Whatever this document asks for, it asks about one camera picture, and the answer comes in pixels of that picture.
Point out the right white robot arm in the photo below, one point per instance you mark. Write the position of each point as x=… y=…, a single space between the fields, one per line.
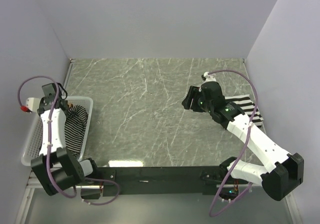
x=280 y=172

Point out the thin-striped black white tank top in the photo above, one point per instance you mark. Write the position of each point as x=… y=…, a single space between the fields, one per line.
x=75 y=129

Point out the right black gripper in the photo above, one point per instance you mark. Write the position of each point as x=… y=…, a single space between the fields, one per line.
x=194 y=92

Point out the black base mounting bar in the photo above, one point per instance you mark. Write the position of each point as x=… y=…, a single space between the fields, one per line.
x=113 y=189

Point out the aluminium frame rail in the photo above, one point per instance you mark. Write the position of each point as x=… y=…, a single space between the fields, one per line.
x=35 y=181

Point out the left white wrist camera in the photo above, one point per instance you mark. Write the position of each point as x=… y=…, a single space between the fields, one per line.
x=31 y=105

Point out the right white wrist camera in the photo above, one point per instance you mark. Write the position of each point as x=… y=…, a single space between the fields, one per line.
x=206 y=77

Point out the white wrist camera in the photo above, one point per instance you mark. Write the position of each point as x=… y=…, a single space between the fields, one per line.
x=206 y=77
x=31 y=105

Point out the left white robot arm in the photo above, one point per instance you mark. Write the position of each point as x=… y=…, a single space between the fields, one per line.
x=56 y=168

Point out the wide-striped black white tank top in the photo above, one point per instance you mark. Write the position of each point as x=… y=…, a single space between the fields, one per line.
x=245 y=102

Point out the white plastic basket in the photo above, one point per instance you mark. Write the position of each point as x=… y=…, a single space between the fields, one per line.
x=34 y=139

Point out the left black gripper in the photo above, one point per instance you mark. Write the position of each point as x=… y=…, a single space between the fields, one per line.
x=43 y=101

